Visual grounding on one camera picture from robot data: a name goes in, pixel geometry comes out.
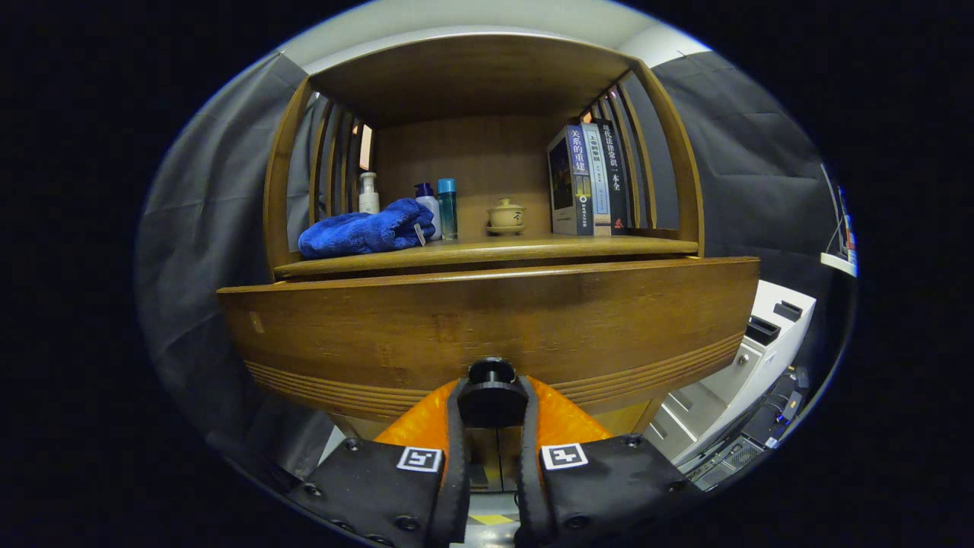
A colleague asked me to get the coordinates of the black electronic device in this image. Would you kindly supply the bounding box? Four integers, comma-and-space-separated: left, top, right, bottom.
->
742, 368, 809, 450

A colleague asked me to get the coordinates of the beige lidded teacup with saucer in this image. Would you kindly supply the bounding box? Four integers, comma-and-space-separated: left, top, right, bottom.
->
487, 197, 527, 236

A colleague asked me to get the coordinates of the white side table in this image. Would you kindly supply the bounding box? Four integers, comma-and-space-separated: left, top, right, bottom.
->
820, 251, 859, 279

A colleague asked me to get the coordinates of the wooden countertop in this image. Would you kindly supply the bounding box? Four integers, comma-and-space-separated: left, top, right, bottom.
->
274, 232, 699, 279

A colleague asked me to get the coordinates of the white drawer unit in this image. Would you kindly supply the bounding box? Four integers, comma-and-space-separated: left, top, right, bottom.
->
647, 279, 816, 465

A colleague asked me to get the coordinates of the blue spine book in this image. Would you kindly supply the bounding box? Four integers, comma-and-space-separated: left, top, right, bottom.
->
546, 126, 594, 237

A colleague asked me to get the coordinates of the wooden cabinet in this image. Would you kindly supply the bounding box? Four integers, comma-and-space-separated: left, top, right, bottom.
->
263, 32, 705, 495

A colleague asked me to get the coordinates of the grey metal equipment box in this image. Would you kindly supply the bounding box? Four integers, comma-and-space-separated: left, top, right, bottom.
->
685, 434, 766, 492

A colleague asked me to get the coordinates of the pale spine book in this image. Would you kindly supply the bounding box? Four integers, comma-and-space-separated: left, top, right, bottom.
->
582, 122, 612, 235

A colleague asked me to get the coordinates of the teal clear bottle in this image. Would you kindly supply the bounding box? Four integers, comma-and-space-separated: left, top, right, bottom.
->
438, 178, 459, 241

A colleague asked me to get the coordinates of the white lotion bottle blue cap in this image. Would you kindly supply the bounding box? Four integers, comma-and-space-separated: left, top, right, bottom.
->
414, 182, 443, 241

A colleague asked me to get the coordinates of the black spine book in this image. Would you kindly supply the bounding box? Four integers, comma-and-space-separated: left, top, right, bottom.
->
595, 118, 631, 233

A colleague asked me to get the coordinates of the blue towel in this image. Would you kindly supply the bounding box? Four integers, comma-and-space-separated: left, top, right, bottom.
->
298, 198, 436, 260

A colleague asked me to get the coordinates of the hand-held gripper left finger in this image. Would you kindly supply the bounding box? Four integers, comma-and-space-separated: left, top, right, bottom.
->
288, 378, 473, 548

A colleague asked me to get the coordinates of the wooden drawer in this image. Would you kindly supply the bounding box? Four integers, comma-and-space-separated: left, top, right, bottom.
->
217, 256, 762, 438

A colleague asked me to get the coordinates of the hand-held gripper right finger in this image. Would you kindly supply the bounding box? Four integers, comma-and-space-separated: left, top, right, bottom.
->
517, 375, 705, 548

